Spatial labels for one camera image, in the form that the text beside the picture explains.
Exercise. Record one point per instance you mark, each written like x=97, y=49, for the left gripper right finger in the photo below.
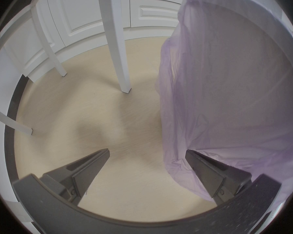
x=210, y=174

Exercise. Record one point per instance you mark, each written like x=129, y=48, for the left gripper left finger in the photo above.
x=83, y=177

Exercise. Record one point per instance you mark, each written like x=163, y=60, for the purple plastic bag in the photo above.
x=171, y=82

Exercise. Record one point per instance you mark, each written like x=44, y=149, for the white trash bin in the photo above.
x=234, y=69

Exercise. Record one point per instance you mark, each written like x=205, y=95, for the white chair grey cushions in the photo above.
x=117, y=45

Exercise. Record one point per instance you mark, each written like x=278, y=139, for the white wardrobe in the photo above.
x=149, y=11

